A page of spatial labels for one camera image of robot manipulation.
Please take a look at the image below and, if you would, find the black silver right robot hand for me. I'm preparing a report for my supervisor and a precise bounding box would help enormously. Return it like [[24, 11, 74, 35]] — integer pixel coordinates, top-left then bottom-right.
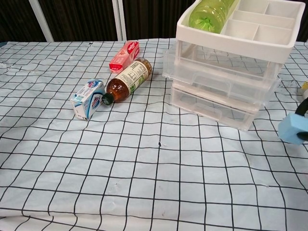
[[295, 96, 308, 141]]

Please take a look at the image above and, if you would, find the light blue foam cube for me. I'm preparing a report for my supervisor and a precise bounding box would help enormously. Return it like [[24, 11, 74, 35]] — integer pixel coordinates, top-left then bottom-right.
[[278, 113, 308, 146]]

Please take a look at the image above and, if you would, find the clear plastic drawer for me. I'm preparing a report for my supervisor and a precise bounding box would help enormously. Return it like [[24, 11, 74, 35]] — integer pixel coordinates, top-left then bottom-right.
[[171, 83, 260, 132], [162, 47, 282, 106]]

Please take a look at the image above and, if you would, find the clear plastic drawer unit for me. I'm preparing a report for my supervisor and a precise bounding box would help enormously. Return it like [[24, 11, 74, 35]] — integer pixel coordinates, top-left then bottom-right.
[[171, 0, 304, 132]]

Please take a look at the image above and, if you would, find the pink toothpaste box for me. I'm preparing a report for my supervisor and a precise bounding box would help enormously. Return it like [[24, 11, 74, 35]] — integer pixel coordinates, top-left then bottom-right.
[[109, 40, 140, 74]]

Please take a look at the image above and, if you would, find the blue white soap box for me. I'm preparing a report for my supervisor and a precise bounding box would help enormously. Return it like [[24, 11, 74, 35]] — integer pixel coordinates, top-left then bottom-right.
[[70, 78, 106, 121]]

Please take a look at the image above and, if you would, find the dark corrugated partition panel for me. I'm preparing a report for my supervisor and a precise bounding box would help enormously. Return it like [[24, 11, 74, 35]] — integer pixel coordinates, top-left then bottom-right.
[[38, 0, 120, 42], [0, 0, 48, 43], [122, 0, 200, 40], [297, 0, 308, 43]]

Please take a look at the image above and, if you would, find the green plastic bottle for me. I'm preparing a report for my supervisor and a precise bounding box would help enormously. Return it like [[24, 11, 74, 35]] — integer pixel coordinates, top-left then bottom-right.
[[188, 0, 240, 33]]

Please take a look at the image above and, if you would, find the brown tea bottle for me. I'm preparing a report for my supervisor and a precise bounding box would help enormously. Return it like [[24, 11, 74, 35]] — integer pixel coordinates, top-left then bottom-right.
[[101, 57, 153, 106]]

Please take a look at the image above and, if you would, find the black grid checkered tablecloth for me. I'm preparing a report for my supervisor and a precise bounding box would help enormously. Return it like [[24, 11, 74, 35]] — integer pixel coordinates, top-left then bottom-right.
[[0, 37, 308, 231]]

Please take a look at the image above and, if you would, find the white partition post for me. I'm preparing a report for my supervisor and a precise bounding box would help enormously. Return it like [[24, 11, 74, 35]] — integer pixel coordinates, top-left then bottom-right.
[[112, 0, 127, 41], [28, 0, 55, 43]]

